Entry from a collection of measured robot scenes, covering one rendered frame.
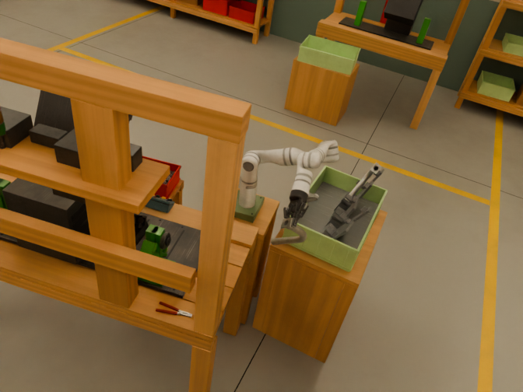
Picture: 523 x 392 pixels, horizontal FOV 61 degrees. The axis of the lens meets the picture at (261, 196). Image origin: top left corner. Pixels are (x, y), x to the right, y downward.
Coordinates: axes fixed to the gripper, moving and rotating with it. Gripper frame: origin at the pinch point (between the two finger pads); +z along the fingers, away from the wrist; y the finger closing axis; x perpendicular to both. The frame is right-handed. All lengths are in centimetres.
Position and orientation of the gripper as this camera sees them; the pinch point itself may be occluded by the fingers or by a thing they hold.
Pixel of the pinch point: (291, 223)
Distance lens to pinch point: 182.9
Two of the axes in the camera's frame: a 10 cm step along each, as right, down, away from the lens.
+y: 6.1, -1.8, -7.7
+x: 7.4, 4.6, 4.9
